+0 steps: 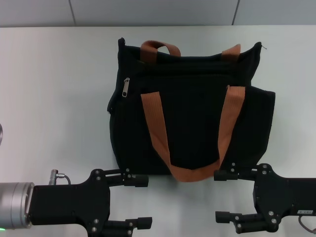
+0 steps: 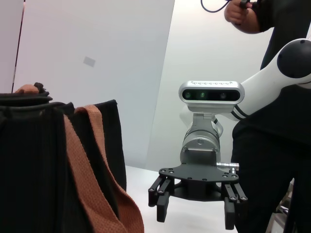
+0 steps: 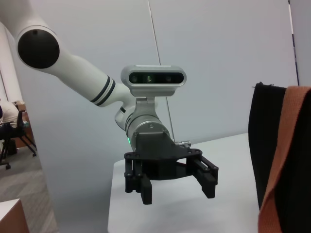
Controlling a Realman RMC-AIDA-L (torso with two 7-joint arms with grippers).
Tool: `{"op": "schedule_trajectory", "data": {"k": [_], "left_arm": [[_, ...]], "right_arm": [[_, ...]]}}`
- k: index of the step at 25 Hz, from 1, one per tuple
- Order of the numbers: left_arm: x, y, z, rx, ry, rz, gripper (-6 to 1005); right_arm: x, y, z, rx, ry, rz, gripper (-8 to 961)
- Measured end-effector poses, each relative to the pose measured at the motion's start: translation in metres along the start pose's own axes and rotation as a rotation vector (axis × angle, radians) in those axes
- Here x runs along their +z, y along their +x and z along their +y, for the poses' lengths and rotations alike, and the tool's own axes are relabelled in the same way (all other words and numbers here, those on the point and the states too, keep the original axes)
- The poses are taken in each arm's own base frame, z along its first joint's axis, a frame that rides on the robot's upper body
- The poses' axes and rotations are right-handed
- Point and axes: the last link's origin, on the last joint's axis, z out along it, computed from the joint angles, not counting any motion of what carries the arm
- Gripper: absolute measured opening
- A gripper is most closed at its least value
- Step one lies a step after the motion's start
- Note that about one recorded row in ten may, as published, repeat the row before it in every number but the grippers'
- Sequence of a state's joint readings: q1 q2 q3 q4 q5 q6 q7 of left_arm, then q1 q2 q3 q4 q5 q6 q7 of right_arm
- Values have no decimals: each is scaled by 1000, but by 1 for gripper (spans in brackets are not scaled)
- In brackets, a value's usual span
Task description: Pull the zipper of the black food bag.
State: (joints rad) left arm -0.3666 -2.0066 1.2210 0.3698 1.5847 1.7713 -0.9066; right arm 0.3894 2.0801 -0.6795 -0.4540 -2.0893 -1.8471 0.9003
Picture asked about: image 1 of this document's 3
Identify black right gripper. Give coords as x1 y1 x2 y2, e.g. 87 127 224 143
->
213 162 316 235

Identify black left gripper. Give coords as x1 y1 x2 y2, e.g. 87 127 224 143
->
29 168 153 237

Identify black food bag brown handles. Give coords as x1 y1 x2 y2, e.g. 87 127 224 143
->
107 37 276 183

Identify right gripper cable with connector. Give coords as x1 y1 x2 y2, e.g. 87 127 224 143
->
298 216 316 233

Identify gripper cable with connector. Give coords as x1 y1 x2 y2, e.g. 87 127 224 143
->
298 216 316 233
50 169 72 186

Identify left gripper cable with connector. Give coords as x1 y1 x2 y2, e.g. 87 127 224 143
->
50 169 72 186

